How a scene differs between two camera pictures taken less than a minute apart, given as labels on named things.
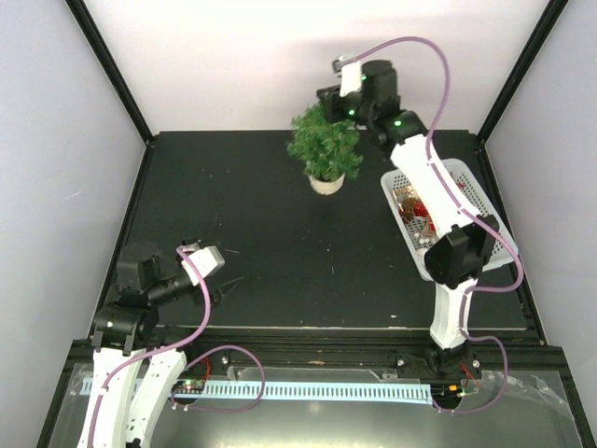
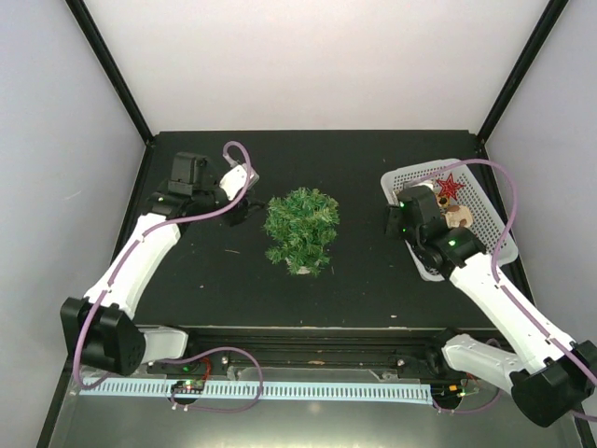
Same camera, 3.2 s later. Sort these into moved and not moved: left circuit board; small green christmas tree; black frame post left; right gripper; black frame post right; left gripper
Moved: right gripper; small green christmas tree; left gripper
Not moved: black frame post right; black frame post left; left circuit board
